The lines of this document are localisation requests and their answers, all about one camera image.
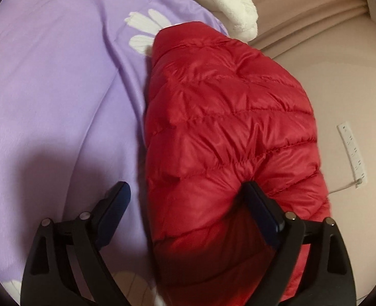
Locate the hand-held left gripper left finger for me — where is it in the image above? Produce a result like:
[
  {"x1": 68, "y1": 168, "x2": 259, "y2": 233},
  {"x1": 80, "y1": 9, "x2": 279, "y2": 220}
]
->
[{"x1": 20, "y1": 182, "x2": 132, "y2": 306}]

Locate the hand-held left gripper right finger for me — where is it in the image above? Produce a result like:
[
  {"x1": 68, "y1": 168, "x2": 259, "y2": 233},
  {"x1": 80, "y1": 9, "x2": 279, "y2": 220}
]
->
[{"x1": 243, "y1": 181, "x2": 357, "y2": 306}]

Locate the red puffer jacket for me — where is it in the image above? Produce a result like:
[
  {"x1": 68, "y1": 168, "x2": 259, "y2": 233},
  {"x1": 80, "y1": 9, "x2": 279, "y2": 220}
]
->
[{"x1": 144, "y1": 21, "x2": 332, "y2": 306}]

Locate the purple floral bedsheet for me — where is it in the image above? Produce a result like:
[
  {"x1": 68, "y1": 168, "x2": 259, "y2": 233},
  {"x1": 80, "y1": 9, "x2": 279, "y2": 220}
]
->
[{"x1": 0, "y1": 0, "x2": 230, "y2": 306}]

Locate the white fluffy towel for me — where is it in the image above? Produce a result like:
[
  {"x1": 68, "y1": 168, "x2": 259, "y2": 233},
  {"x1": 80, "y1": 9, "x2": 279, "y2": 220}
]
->
[{"x1": 162, "y1": 0, "x2": 259, "y2": 41}]

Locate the white power cable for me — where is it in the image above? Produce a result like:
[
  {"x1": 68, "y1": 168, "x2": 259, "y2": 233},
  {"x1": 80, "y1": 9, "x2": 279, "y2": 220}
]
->
[{"x1": 329, "y1": 180, "x2": 359, "y2": 195}]

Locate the white wall socket strip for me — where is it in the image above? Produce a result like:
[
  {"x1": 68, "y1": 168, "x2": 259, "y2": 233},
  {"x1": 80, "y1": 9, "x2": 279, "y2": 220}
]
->
[{"x1": 337, "y1": 121, "x2": 367, "y2": 186}]

